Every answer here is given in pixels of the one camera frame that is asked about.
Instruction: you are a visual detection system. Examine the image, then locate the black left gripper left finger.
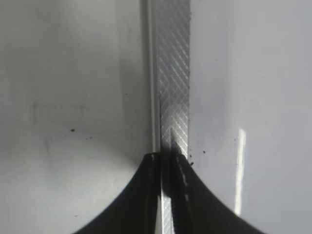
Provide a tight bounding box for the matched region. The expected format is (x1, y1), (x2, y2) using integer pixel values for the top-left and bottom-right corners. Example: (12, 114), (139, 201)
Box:
(76, 153), (160, 234)

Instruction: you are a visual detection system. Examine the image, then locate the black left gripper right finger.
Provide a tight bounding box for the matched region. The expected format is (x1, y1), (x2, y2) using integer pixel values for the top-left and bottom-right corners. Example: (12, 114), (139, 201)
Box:
(170, 149), (262, 234)

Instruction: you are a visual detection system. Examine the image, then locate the white board with grey frame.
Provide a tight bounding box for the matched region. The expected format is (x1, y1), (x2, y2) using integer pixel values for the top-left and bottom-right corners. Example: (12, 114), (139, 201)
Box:
(147, 0), (312, 234)

